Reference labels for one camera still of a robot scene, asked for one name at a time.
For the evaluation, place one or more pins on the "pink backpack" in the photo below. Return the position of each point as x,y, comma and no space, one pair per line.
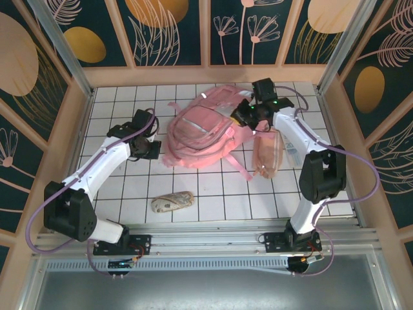
200,139

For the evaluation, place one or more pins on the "translucent peach pencil pouch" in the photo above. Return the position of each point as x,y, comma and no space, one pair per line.
267,155

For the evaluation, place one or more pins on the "clear ruler package blue print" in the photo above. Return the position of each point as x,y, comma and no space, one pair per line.
293,155

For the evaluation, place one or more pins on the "beige patterned pencil case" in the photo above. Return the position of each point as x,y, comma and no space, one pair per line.
172,202

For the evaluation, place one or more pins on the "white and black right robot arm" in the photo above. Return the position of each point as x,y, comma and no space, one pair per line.
322,174

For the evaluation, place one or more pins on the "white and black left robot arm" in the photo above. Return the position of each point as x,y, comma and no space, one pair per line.
96,168

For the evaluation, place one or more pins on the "small green circuit board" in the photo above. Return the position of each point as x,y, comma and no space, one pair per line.
121,264

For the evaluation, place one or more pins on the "yellow power connector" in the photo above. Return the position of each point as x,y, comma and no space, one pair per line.
305,259

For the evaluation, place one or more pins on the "grey metal sheet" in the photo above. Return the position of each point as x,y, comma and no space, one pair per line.
206,290

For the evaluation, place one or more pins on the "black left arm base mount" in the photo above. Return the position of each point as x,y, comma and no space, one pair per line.
142,243

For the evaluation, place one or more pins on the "aluminium frame post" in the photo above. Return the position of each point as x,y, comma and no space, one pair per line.
344,48
65,51

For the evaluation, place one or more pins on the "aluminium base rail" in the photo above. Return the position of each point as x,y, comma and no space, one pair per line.
206,240

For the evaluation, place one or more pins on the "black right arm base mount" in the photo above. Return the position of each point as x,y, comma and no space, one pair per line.
274,240

